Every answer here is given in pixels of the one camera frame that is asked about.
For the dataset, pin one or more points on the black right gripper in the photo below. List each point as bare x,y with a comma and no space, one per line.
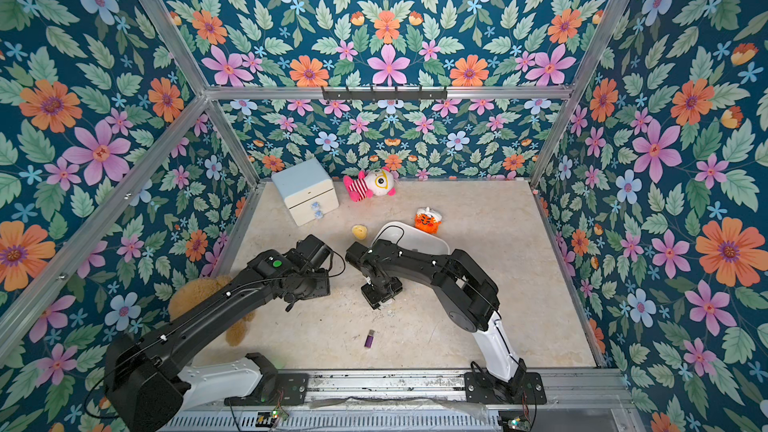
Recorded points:
380,291

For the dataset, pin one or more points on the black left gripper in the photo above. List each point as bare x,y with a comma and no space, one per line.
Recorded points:
324,287

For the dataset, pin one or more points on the white plastic storage box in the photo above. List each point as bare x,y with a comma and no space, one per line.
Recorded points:
413,239

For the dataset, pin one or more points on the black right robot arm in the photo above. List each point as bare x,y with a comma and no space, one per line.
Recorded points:
466,292

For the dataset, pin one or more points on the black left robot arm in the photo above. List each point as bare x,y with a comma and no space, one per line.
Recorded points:
149,379

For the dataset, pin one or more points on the purple usb drive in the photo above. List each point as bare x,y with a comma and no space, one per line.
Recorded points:
369,339

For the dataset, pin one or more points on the orange tiger plush pouch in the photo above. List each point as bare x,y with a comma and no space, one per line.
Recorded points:
428,220

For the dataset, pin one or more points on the light blue mini drawer cabinet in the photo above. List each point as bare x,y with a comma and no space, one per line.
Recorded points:
307,191

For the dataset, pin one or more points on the white pink fish plush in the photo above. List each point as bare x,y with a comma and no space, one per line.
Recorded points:
369,184

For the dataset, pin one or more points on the brown teddy bear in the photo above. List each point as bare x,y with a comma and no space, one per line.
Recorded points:
195,291

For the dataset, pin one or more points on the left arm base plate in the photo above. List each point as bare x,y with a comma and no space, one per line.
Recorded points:
282,389

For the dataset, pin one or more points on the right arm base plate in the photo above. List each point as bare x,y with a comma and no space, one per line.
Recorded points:
485,389

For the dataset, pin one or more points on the black hook rail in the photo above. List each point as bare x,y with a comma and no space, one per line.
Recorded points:
373,94

